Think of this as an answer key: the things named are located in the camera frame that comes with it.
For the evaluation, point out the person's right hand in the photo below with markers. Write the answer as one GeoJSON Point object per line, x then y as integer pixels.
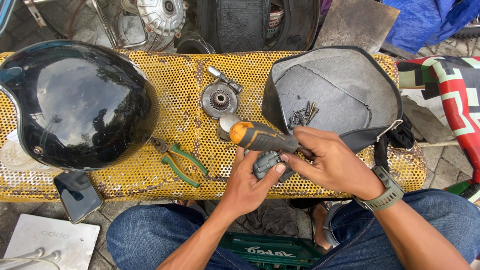
{"type": "Point", "coordinates": [337, 168]}

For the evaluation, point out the person's left hand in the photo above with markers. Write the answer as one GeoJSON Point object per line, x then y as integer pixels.
{"type": "Point", "coordinates": [243, 191]}

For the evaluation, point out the small grey motor part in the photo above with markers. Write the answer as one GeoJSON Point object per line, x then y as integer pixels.
{"type": "Point", "coordinates": [264, 165]}

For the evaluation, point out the dark grey rag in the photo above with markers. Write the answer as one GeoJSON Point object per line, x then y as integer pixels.
{"type": "Point", "coordinates": [273, 219]}

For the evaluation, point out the olive green wristwatch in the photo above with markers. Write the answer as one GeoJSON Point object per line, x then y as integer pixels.
{"type": "Point", "coordinates": [386, 195]}

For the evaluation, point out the person's right foot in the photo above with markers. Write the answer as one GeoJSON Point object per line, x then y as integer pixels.
{"type": "Point", "coordinates": [320, 225]}

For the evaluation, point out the pile of screws and bolts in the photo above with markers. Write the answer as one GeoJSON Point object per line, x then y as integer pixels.
{"type": "Point", "coordinates": [307, 112]}

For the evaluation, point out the green plastic crate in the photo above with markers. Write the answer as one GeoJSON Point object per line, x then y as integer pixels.
{"type": "Point", "coordinates": [270, 249]}

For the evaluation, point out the round metal cap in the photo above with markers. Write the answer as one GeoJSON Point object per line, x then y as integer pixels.
{"type": "Point", "coordinates": [225, 125]}

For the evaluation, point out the black cloth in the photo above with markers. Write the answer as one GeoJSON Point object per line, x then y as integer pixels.
{"type": "Point", "coordinates": [401, 137]}

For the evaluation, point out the black rubber tube tray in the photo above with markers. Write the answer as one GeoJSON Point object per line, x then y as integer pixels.
{"type": "Point", "coordinates": [337, 82]}

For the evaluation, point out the round metal clutch gear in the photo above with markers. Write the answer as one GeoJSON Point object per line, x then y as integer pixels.
{"type": "Point", "coordinates": [219, 100]}

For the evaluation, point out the wooden stick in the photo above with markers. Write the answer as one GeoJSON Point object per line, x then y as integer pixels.
{"type": "Point", "coordinates": [437, 143]}

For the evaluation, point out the person's blue jeans legs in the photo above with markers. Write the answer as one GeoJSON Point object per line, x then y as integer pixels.
{"type": "Point", "coordinates": [150, 236]}

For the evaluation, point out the metal socket shaft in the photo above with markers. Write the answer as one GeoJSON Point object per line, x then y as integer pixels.
{"type": "Point", "coordinates": [225, 78]}

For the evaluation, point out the yellow perforated metal bench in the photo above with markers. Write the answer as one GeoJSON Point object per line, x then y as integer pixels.
{"type": "Point", "coordinates": [180, 75]}

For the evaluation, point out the red green patterned seat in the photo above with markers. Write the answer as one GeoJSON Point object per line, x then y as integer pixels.
{"type": "Point", "coordinates": [457, 97]}

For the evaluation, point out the grey flat board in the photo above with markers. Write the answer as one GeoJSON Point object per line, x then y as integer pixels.
{"type": "Point", "coordinates": [356, 24]}

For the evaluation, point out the white paint bucket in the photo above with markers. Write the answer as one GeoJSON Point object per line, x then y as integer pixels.
{"type": "Point", "coordinates": [275, 22]}

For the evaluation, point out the black rubber tire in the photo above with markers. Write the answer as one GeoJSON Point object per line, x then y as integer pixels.
{"type": "Point", "coordinates": [236, 26]}

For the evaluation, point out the blue tarp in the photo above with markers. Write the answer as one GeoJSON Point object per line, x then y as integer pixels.
{"type": "Point", "coordinates": [416, 22]}

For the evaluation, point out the black smartphone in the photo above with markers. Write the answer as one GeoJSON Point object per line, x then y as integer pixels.
{"type": "Point", "coordinates": [77, 197]}

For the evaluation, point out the glossy black helmet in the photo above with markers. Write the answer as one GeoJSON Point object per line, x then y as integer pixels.
{"type": "Point", "coordinates": [75, 105]}

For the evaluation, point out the silver wheel hub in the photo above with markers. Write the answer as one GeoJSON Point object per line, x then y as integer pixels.
{"type": "Point", "coordinates": [161, 15]}

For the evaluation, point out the white cardboard box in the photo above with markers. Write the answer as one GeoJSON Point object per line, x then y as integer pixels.
{"type": "Point", "coordinates": [52, 236]}

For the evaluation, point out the clear plastic lid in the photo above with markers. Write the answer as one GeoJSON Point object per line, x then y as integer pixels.
{"type": "Point", "coordinates": [15, 157]}

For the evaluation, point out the metal bracket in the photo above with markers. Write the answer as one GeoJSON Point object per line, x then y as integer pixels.
{"type": "Point", "coordinates": [34, 11]}

